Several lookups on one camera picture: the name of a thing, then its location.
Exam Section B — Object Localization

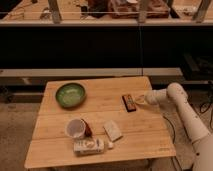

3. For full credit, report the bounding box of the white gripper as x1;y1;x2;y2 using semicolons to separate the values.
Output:
134;89;167;106

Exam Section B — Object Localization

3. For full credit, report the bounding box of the dark brown eraser block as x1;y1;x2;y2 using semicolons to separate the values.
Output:
122;94;136;112

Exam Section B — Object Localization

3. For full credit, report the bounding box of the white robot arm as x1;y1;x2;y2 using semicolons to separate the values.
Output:
134;82;213;171

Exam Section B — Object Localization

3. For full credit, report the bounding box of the dark red small object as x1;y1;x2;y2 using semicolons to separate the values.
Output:
82;119;92;137

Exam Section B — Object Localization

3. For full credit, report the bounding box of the wooden folding table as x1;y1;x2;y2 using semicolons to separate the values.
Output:
25;76;176;169

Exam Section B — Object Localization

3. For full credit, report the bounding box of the green ceramic bowl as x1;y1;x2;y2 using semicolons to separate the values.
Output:
55;83;86;108

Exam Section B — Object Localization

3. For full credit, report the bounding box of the white plastic cup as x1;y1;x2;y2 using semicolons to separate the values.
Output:
65;119;86;139

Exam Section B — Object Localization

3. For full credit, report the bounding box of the small white carton box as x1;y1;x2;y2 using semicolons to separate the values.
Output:
73;139;105;155

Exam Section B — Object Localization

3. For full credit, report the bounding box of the black floor cable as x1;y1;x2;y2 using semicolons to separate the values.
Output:
163;99;213;171

